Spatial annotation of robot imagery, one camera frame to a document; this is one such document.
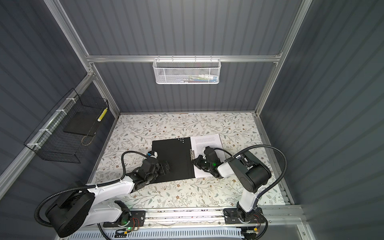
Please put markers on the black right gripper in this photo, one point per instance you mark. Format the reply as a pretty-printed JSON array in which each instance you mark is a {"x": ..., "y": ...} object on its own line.
[{"x": 199, "y": 160}]

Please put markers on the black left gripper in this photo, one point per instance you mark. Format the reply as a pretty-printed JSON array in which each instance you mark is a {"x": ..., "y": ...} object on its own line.
[{"x": 167, "y": 168}]

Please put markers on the printed paper sheet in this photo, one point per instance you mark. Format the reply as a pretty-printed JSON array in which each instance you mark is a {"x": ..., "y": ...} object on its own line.
[{"x": 198, "y": 145}]

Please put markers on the black white file folder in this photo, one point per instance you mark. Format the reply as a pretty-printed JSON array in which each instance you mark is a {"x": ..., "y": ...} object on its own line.
[{"x": 178, "y": 152}]

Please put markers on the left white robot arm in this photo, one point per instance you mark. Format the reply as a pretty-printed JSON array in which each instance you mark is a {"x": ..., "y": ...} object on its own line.
[{"x": 81, "y": 206}]

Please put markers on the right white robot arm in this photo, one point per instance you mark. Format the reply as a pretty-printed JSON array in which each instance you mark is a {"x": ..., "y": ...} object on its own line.
[{"x": 249, "y": 170}]

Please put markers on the yellow marker in basket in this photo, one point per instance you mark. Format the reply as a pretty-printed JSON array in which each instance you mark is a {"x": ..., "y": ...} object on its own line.
[{"x": 102, "y": 115}]

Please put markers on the markers in white basket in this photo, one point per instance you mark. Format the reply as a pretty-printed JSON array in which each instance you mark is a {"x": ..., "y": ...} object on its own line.
[{"x": 210, "y": 79}]

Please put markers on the black pad in basket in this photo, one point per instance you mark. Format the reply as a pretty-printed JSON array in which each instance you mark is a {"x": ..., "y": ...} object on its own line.
[{"x": 84, "y": 124}]

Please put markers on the white wire basket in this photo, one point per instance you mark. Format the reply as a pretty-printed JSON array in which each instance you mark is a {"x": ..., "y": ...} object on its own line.
[{"x": 168, "y": 73}]

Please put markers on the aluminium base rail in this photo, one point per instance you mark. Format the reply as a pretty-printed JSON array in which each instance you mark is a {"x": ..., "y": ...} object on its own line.
[{"x": 211, "y": 223}]

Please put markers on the black wire basket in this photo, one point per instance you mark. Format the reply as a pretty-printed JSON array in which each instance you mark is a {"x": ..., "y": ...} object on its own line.
[{"x": 50, "y": 143}]

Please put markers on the aluminium frame post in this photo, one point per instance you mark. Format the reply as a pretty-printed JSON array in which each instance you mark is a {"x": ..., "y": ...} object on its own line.
[{"x": 68, "y": 29}]

